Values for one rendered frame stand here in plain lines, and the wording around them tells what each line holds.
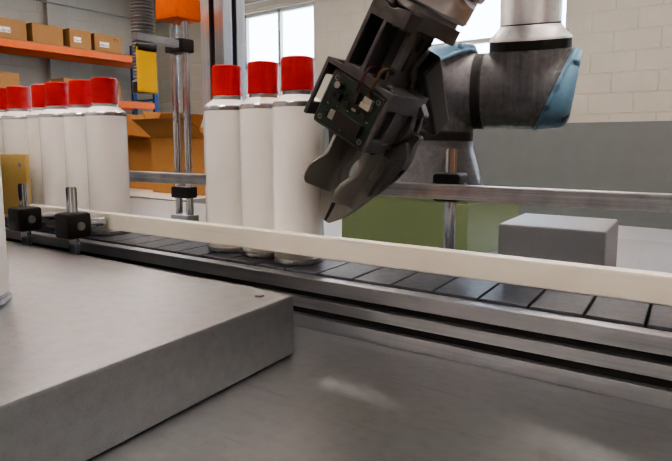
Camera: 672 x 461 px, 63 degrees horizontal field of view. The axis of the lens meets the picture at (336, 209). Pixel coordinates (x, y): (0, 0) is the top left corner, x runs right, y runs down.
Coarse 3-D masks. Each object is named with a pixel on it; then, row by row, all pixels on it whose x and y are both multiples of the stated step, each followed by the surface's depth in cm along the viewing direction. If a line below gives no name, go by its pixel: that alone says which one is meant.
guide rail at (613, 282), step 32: (128, 224) 66; (160, 224) 63; (192, 224) 60; (224, 224) 59; (320, 256) 51; (352, 256) 49; (384, 256) 47; (416, 256) 46; (448, 256) 44; (480, 256) 43; (512, 256) 42; (544, 288) 40; (576, 288) 39; (608, 288) 38; (640, 288) 37
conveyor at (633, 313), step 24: (96, 240) 70; (120, 240) 69; (144, 240) 69; (168, 240) 69; (264, 264) 55; (336, 264) 55; (360, 264) 55; (408, 288) 47; (432, 288) 46; (456, 288) 46; (480, 288) 46; (504, 288) 46; (528, 288) 46; (552, 312) 40; (576, 312) 40; (600, 312) 40; (624, 312) 40; (648, 312) 42
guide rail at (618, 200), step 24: (384, 192) 55; (408, 192) 54; (432, 192) 52; (456, 192) 51; (480, 192) 50; (504, 192) 49; (528, 192) 48; (552, 192) 46; (576, 192) 45; (600, 192) 44; (624, 192) 44
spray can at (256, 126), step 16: (256, 64) 57; (272, 64) 57; (256, 80) 57; (272, 80) 57; (256, 96) 57; (272, 96) 57; (240, 112) 58; (256, 112) 56; (240, 128) 58; (256, 128) 56; (272, 128) 57; (240, 144) 58; (256, 144) 57; (272, 144) 57; (256, 160) 57; (272, 160) 57; (256, 176) 57; (272, 176) 57; (256, 192) 57; (272, 192) 57; (256, 208) 57; (272, 208) 58; (256, 224) 58; (272, 224) 58; (256, 256) 58; (272, 256) 58
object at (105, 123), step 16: (96, 80) 71; (112, 80) 71; (96, 96) 71; (112, 96) 72; (96, 112) 70; (112, 112) 71; (96, 128) 70; (112, 128) 71; (96, 144) 71; (112, 144) 71; (96, 160) 71; (112, 160) 71; (128, 160) 74; (96, 176) 71; (112, 176) 72; (128, 176) 74; (96, 192) 71; (112, 192) 72; (128, 192) 74; (96, 208) 72; (112, 208) 72; (128, 208) 74
